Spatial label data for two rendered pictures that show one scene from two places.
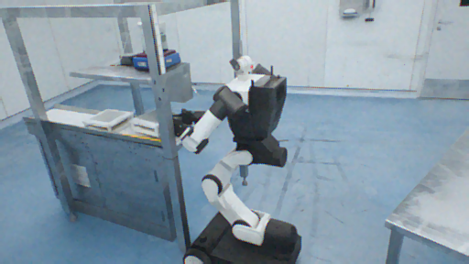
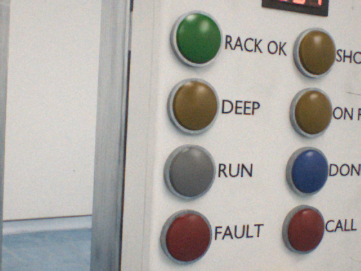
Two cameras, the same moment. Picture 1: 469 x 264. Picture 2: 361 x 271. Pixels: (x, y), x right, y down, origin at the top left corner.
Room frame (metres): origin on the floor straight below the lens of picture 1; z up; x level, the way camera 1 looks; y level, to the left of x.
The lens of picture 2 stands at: (2.36, -0.32, 1.01)
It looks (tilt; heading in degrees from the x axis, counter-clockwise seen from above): 3 degrees down; 37
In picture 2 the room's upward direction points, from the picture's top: 3 degrees clockwise
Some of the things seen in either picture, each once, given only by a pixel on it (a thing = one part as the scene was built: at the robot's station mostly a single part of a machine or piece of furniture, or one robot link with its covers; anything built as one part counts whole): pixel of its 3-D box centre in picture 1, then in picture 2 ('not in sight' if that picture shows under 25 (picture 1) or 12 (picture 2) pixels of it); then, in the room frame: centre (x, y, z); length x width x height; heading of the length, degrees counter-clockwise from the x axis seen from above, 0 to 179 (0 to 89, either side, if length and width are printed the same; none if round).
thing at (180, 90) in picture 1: (172, 83); not in sight; (2.11, 0.36, 1.14); 0.22 x 0.11 x 0.20; 62
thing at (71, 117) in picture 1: (102, 127); not in sight; (2.27, 0.94, 0.81); 1.35 x 0.25 x 0.05; 62
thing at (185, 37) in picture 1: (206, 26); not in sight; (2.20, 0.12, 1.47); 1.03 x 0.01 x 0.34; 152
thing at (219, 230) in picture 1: (248, 235); not in sight; (1.76, -0.06, 0.19); 0.64 x 0.52 x 0.33; 62
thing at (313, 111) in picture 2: not in sight; (313, 112); (2.66, -0.19, 1.01); 0.03 x 0.01 x 0.03; 152
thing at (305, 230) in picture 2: not in sight; (305, 230); (2.66, -0.19, 0.94); 0.03 x 0.01 x 0.03; 152
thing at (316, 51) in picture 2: not in sight; (316, 52); (2.66, -0.19, 1.05); 0.03 x 0.01 x 0.03; 152
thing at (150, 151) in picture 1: (103, 131); not in sight; (2.27, 0.94, 0.77); 1.30 x 0.29 x 0.10; 62
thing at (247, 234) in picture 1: (253, 225); not in sight; (1.74, -0.08, 0.28); 0.21 x 0.20 x 0.13; 62
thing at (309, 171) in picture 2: not in sight; (309, 171); (2.66, -0.19, 0.98); 0.03 x 0.01 x 0.03; 152
